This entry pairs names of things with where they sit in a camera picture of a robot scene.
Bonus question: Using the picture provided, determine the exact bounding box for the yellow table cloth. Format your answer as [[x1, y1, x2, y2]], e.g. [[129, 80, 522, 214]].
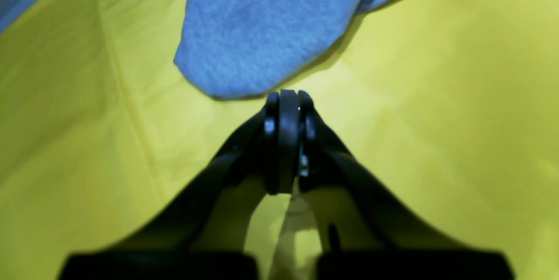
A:
[[0, 0, 559, 280]]

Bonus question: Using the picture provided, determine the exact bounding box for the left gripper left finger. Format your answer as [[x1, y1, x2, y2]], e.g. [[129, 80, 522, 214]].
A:
[[59, 92, 280, 280]]

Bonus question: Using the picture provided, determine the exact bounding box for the grey t-shirt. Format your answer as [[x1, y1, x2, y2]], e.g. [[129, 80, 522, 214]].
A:
[[173, 0, 393, 100]]

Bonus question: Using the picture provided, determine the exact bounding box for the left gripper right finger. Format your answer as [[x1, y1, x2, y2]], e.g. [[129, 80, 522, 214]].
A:
[[279, 90, 515, 280]]

